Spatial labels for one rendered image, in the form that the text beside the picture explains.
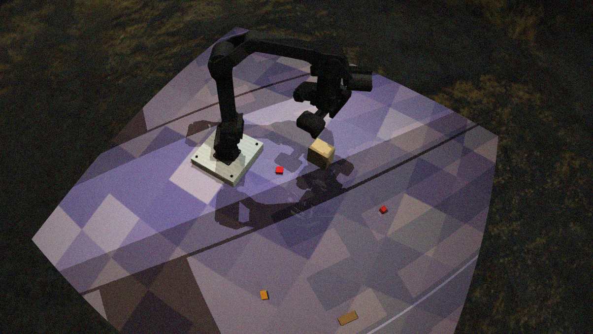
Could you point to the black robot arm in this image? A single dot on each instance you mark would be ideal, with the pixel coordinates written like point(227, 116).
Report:
point(327, 60)

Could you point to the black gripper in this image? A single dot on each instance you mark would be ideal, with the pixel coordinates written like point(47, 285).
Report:
point(314, 123)

